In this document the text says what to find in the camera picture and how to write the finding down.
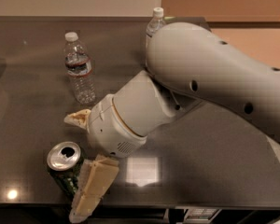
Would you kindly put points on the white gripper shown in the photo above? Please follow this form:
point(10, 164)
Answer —
point(110, 129)

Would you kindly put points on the green soda can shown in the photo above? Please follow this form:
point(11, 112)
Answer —
point(63, 164)

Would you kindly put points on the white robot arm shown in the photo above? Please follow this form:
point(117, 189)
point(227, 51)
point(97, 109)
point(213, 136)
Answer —
point(186, 65)

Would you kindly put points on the clear bottle red label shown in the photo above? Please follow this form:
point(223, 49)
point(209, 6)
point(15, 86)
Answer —
point(79, 68)

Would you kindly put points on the water bottle white blue label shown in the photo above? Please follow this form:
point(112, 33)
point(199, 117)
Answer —
point(155, 24)

